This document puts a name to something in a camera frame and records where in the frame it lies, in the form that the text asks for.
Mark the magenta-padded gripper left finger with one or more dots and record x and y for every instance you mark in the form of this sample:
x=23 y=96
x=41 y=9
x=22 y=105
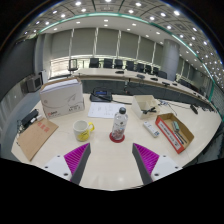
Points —
x=75 y=160

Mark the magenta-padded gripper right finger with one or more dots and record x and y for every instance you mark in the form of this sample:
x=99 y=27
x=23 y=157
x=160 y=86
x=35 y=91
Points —
x=148 y=160

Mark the clear water bottle black cap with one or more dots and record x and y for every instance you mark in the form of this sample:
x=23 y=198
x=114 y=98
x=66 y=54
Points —
x=119 y=126

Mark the white mug yellow print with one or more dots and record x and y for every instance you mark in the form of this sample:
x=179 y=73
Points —
x=81 y=130

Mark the white remote control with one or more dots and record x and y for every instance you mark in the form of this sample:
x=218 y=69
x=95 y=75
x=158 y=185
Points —
x=151 y=129

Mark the open cardboard box red edge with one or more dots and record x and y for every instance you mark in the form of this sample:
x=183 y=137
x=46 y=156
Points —
x=165 y=128

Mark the black whiteboard marker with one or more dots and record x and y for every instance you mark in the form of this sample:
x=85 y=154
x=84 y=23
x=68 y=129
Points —
x=180 y=137

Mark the flat round red coaster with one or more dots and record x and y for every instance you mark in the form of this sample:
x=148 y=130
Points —
x=112 y=139

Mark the green whiteboard eraser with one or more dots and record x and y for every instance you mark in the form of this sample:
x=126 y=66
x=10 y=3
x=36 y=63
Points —
x=176 y=126

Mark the brown paper envelope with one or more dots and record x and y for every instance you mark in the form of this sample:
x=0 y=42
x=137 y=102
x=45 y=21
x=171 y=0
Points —
x=35 y=137

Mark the white printed paper sheet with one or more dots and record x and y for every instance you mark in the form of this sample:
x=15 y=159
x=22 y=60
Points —
x=101 y=110

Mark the white copy paper carton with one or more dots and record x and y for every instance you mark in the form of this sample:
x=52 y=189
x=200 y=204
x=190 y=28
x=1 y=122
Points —
x=61 y=100

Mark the black desk microphone base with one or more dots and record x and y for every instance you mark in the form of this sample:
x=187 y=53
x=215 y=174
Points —
x=194 y=109

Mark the black desk phone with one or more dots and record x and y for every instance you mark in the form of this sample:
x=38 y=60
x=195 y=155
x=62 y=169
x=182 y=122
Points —
x=101 y=95

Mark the grey box monitor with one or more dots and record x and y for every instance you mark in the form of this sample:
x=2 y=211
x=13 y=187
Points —
x=32 y=83

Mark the long curved conference desk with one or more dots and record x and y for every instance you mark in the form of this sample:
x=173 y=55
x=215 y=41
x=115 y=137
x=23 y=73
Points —
x=106 y=73

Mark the row of black office chairs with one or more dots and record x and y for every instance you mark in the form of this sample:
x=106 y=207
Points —
x=108 y=63

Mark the recessed ceiling lights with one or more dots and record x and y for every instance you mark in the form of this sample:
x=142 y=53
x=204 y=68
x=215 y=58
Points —
x=78 y=3

